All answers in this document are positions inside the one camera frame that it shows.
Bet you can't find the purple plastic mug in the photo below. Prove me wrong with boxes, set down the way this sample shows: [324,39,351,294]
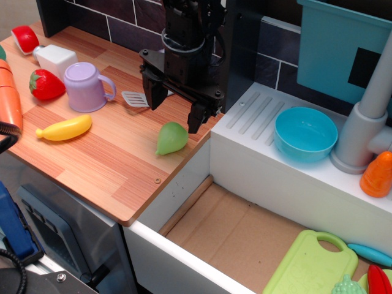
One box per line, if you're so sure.
[64,62,117,113]

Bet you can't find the teal plastic bin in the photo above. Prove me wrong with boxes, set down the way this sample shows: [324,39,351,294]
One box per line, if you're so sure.
[297,1,391,104]

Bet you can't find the yellow toy banana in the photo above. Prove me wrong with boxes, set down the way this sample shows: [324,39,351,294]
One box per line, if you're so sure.
[36,115,92,141]

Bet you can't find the small orange toy carrot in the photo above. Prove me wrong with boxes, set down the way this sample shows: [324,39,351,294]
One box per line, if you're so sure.
[360,151,391,198]

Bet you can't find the red and white toy sushi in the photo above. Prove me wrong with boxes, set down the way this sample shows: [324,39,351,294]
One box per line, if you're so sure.
[11,25,40,55]

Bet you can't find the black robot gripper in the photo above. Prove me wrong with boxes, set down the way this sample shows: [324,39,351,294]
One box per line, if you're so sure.
[139,31,225,134]

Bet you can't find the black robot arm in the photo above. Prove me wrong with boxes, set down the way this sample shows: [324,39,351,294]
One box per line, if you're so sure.
[140,1,227,134]

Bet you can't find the black cable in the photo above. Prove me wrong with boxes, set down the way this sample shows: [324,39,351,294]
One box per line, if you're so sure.
[0,121,23,155]

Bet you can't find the white toy salt shaker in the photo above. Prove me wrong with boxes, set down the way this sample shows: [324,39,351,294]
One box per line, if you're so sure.
[32,45,78,81]

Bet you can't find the green toy cutting board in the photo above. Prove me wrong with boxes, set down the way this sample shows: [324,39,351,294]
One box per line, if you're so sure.
[263,230,358,293]

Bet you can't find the blue clamp block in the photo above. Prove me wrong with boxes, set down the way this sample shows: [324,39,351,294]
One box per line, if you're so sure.
[1,183,44,265]

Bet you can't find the mint green toy grapes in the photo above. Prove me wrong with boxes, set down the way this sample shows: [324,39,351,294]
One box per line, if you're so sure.
[331,274,367,294]

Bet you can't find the grey toy faucet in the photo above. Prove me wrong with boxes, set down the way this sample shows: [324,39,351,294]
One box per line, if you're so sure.
[330,37,391,174]

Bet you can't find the grey toy spatula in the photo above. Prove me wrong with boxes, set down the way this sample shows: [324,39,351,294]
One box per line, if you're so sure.
[121,89,175,108]

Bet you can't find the grey toy oven door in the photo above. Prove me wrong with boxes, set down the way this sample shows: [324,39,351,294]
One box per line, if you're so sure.
[17,184,123,290]

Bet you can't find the red toy strawberry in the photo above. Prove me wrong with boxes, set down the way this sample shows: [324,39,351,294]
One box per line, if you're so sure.
[29,69,66,100]

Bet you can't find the green toy pear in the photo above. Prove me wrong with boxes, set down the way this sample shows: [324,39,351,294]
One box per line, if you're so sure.
[156,122,189,156]

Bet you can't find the blue toy knife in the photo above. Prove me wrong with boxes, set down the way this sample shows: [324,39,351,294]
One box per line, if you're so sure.
[347,243,392,268]

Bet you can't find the red toy pepper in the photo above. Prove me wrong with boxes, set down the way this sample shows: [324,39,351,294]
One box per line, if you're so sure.
[367,265,392,294]

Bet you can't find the large orange toy carrot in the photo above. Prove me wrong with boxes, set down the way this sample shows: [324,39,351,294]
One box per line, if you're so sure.
[1,59,23,130]

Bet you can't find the blue plastic bowl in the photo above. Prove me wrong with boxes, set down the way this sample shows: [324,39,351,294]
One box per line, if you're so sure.
[274,107,338,162]

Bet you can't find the white toy sink unit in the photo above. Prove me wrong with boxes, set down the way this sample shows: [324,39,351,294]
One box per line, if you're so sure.
[124,83,391,293]

